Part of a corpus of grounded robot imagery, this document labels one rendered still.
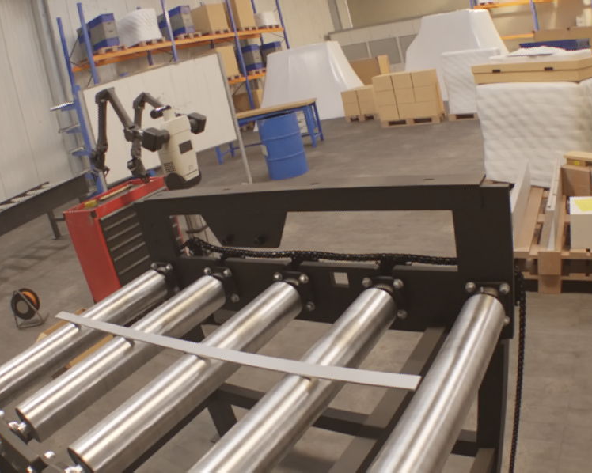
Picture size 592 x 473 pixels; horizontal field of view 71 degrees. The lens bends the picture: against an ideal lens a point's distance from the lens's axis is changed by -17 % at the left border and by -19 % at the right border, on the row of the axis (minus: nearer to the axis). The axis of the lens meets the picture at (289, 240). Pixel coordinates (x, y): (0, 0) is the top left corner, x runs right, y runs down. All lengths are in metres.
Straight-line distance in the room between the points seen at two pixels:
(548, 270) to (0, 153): 10.84
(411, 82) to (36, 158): 8.53
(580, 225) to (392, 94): 7.18
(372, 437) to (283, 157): 6.02
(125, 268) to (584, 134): 3.82
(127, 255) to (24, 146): 8.63
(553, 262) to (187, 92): 4.70
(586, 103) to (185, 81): 4.50
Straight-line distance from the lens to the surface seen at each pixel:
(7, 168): 11.68
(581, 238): 2.89
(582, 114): 4.29
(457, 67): 9.37
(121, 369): 1.36
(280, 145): 6.81
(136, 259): 3.56
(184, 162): 3.19
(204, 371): 1.16
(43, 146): 12.12
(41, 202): 6.53
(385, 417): 1.06
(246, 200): 1.46
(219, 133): 6.28
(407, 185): 1.19
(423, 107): 9.50
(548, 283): 2.99
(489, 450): 1.56
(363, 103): 11.26
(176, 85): 6.11
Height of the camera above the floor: 1.49
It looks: 19 degrees down
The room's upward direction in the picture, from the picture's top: 13 degrees counter-clockwise
